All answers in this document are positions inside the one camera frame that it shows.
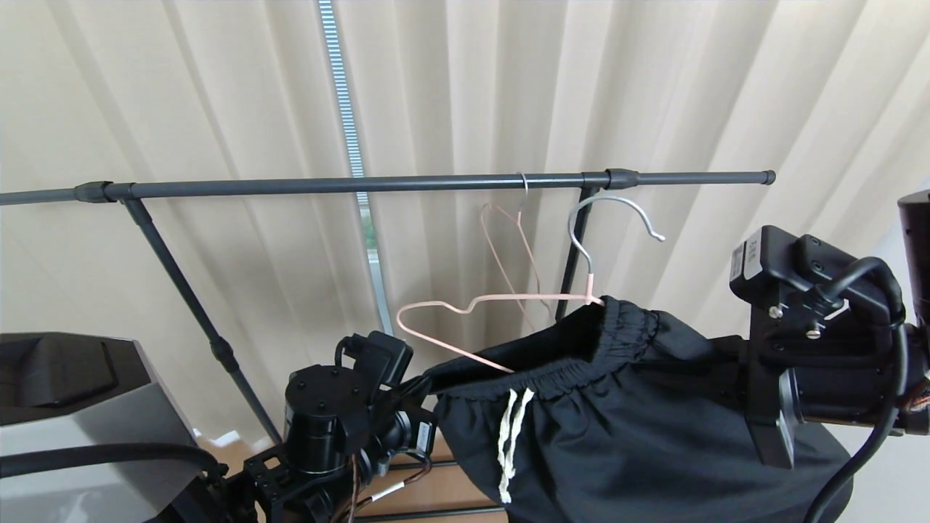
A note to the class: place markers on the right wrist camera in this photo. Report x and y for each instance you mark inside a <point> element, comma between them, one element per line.
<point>792,276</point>

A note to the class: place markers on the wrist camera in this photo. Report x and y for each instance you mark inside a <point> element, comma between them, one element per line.
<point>792,276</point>
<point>378,359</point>

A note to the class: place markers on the beige curtain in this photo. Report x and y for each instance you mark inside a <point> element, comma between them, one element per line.
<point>182,87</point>

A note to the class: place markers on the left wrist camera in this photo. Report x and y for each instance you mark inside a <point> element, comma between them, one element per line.
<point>378,359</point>

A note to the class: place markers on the pink clothes hanger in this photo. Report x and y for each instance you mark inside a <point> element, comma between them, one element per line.
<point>524,190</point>
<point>523,296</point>

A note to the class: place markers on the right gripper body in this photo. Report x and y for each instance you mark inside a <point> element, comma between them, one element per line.
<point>843,392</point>

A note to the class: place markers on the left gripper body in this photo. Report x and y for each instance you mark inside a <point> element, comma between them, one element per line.
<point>399,443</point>

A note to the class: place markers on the black clothes rack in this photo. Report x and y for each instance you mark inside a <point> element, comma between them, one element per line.
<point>290,185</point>

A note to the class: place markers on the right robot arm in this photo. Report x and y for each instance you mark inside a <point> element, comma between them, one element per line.
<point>917,254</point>

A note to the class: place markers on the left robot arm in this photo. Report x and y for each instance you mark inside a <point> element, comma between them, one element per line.
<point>73,436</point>

